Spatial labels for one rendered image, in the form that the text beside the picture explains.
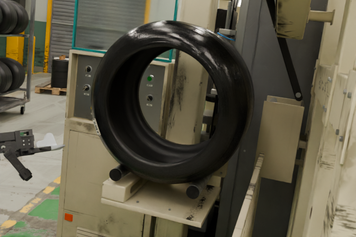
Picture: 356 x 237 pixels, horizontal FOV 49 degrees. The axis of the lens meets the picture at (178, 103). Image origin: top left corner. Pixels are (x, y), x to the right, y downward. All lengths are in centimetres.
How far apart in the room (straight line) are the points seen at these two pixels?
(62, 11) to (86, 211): 953
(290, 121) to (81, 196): 123
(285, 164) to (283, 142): 8
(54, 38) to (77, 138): 945
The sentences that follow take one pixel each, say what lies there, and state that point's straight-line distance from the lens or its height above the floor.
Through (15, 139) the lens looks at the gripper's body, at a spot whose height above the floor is 102.
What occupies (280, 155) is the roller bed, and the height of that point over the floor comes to 100.
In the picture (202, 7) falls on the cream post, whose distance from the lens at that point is 162.
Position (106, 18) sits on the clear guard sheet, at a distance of 206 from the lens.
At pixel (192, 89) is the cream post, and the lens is 163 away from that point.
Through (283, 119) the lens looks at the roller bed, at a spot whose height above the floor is 114.
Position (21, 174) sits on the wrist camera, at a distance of 135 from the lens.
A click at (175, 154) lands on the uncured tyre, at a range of 157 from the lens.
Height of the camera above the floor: 139
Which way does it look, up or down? 9 degrees down
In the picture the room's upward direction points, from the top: 7 degrees clockwise
